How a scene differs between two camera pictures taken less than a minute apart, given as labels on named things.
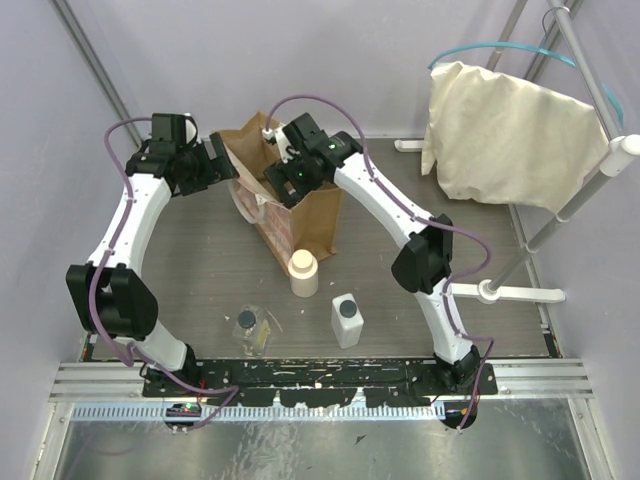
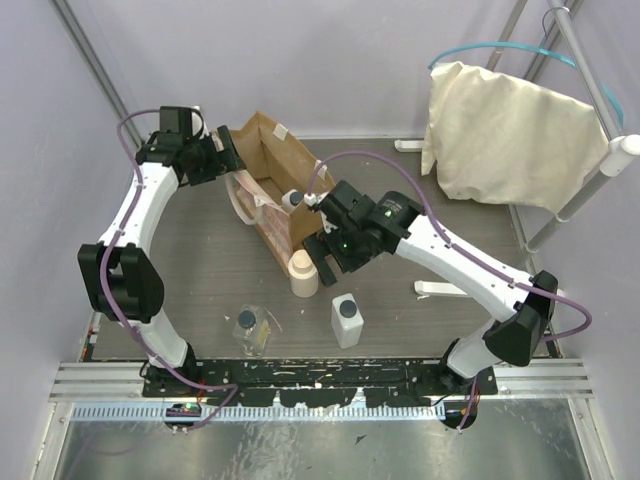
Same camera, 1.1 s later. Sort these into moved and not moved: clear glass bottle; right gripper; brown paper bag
Moved: right gripper
Not moved: clear glass bottle; brown paper bag
